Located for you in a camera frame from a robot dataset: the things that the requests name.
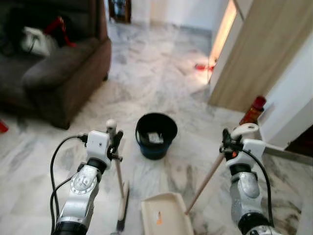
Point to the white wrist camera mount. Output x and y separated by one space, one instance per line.
254 149
98 144

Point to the light wooden door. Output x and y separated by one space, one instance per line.
259 54

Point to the wooden broom with white tip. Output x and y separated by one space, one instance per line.
122 205

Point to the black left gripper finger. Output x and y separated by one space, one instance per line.
119 137

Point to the red spray can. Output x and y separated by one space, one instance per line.
252 113

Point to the grey metal door track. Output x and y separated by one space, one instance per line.
288 154

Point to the red plastic object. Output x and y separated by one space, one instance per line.
3 126

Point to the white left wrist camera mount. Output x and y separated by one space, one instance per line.
98 144

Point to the white paper scrap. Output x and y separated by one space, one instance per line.
155 138

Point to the dark brown sofa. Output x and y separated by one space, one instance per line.
58 83

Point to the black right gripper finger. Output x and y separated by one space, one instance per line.
227 136

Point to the small red floor object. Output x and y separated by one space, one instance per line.
201 66

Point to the black and blue bucket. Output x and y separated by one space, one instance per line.
146 143

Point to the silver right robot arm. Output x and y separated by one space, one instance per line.
247 196

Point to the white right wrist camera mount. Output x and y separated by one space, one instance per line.
254 149

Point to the dark wooden furniture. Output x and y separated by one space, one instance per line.
120 11

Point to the white bag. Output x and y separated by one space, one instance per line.
36 41

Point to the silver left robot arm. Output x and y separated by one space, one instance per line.
80 191

